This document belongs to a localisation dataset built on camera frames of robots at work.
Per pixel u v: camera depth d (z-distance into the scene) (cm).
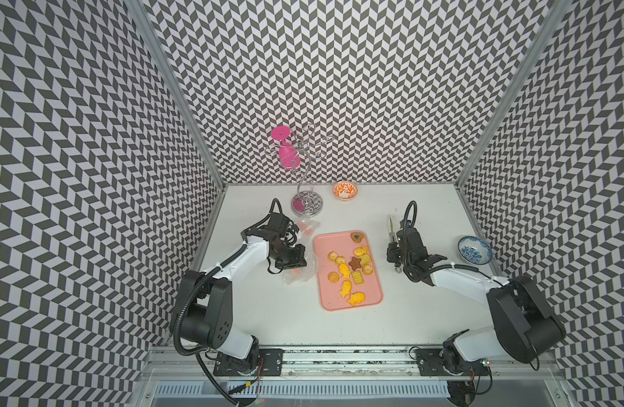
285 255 74
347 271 91
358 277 90
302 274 82
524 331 42
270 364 72
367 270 91
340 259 94
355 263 91
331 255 94
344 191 114
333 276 89
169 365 74
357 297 84
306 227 99
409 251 69
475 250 94
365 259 94
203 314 43
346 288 86
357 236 99
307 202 126
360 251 96
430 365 72
